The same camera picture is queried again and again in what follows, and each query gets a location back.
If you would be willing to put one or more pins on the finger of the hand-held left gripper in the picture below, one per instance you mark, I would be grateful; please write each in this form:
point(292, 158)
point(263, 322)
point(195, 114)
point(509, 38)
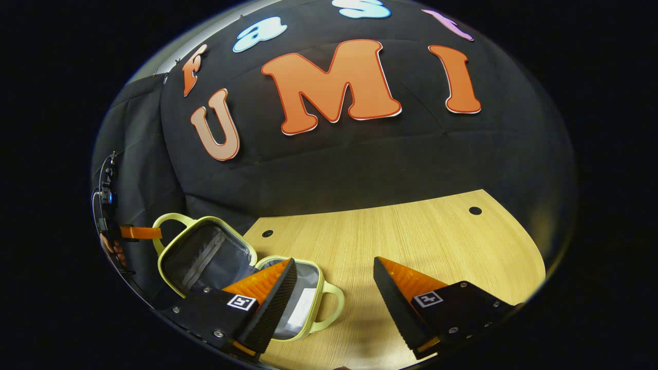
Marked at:
point(141, 233)

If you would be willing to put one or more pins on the pale yellow small suitcase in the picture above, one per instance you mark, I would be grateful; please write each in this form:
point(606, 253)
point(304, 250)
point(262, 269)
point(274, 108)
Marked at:
point(205, 257)

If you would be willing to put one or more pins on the white squeeze tube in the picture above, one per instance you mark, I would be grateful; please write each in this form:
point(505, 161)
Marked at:
point(302, 308)

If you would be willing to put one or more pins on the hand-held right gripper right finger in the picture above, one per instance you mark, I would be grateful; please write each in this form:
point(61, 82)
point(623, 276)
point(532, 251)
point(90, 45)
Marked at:
point(401, 313)

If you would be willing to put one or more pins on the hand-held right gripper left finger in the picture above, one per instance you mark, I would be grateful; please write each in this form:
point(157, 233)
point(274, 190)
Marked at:
point(272, 313)

